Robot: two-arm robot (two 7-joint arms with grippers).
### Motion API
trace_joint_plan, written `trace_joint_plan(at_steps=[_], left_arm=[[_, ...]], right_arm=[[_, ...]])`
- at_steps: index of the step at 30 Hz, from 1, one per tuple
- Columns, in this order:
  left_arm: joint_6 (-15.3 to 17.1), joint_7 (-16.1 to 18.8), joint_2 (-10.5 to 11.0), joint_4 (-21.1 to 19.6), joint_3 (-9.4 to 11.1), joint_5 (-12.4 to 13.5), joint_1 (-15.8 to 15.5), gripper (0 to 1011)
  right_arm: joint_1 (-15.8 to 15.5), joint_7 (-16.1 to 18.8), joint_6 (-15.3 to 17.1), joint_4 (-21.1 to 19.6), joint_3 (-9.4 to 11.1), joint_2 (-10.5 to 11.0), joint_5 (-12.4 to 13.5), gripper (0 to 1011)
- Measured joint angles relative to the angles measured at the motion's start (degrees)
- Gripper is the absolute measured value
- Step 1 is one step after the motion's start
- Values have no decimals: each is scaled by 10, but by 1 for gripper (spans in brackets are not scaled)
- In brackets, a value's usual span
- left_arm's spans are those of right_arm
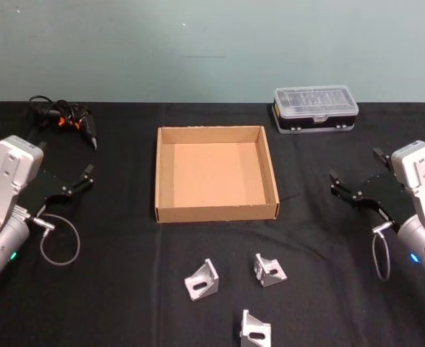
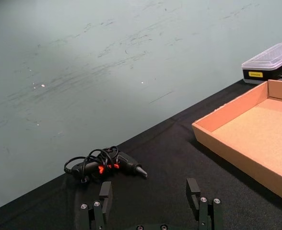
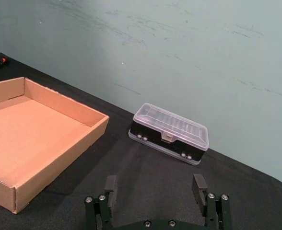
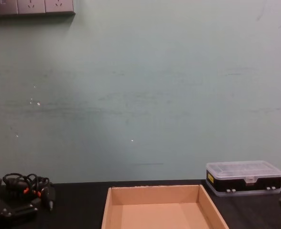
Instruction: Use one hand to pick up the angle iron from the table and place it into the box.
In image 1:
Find black table cloth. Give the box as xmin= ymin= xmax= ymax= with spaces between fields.
xmin=0 ymin=99 xmax=425 ymax=347

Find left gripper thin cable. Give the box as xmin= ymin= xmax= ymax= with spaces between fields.
xmin=34 ymin=213 xmax=81 ymax=267

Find clear plastic case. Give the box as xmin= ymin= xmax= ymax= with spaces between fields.
xmin=271 ymin=85 xmax=360 ymax=135

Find black corded tool orange parts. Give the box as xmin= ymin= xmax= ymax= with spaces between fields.
xmin=28 ymin=94 xmax=100 ymax=153

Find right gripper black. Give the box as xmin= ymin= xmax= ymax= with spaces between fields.
xmin=329 ymin=146 xmax=417 ymax=229

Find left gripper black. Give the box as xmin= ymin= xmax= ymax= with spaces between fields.
xmin=17 ymin=141 xmax=95 ymax=218

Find silver metal corner bracket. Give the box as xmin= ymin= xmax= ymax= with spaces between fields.
xmin=239 ymin=308 xmax=272 ymax=347
xmin=252 ymin=252 xmax=288 ymax=288
xmin=184 ymin=257 xmax=221 ymax=303

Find shallow brown cardboard tray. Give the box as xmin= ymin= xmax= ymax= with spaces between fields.
xmin=154 ymin=124 xmax=281 ymax=223

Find right gripper thin cable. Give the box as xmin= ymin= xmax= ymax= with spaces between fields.
xmin=372 ymin=223 xmax=398 ymax=283

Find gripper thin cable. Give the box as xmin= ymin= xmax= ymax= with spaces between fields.
xmin=34 ymin=213 xmax=81 ymax=267
xmin=372 ymin=223 xmax=398 ymax=283

